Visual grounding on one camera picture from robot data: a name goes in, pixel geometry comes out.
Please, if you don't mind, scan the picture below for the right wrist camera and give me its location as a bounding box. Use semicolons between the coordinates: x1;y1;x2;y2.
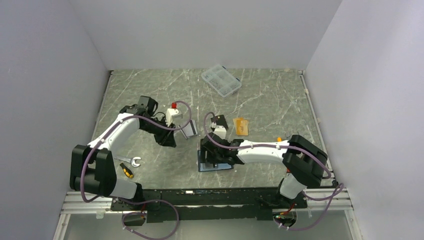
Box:
210;123;227;140

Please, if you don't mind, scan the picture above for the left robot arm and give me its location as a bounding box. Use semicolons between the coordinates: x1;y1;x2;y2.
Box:
69;95;180;210

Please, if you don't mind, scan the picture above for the clear plastic organizer box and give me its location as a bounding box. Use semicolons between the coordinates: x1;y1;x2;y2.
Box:
201;65;242;98

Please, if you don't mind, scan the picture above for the black card stack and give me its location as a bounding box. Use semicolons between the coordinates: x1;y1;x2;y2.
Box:
212;114;229;130

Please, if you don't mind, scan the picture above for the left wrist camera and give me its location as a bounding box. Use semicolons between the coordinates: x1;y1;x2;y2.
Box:
165;102;182;128

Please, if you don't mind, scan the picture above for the silver wrench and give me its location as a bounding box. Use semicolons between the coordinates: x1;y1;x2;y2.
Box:
115;156;142;168

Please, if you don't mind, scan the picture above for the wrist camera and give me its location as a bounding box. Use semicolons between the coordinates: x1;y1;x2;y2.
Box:
210;123;227;140
165;102;182;128

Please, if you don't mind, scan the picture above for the silver card stack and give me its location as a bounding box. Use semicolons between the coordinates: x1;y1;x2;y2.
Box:
180;119;199;139

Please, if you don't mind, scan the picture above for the black base frame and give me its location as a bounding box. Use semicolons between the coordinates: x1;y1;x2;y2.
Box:
110;187;308;223

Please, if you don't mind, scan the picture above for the yellow black screwdriver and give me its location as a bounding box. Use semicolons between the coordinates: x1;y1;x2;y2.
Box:
119;162;134;179

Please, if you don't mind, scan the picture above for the aluminium rail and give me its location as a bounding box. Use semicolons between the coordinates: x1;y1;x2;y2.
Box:
60;188;354;216

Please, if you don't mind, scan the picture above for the blue leather card holder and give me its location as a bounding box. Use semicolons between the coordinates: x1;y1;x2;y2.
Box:
197;150;234;173

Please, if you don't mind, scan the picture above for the orange card stack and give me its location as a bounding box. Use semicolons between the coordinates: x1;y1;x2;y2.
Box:
233;117;249;137

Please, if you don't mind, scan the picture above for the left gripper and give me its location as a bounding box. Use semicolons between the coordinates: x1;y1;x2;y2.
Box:
141;116;176;148

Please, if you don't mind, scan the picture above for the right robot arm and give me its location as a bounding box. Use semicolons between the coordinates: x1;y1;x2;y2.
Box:
200;132;331;208

